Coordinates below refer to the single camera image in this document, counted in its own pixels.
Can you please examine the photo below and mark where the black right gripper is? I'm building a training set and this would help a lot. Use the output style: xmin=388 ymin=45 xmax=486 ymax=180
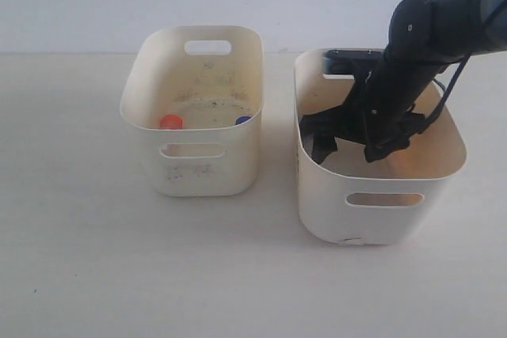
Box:
xmin=299 ymin=56 xmax=448 ymax=165

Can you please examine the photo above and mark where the blue-capped tube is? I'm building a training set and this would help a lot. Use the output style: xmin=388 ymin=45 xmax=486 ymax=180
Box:
xmin=234 ymin=116 xmax=251 ymax=125

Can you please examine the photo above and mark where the orange-capped tube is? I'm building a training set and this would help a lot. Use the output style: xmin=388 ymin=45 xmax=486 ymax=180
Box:
xmin=159 ymin=113 xmax=183 ymax=130

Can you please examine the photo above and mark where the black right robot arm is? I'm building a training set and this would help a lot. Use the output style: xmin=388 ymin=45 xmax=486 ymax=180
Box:
xmin=299 ymin=0 xmax=506 ymax=163

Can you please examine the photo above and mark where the cream plastic bin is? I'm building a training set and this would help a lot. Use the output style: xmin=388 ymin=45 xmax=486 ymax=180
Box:
xmin=120 ymin=25 xmax=264 ymax=197
xmin=292 ymin=47 xmax=468 ymax=247

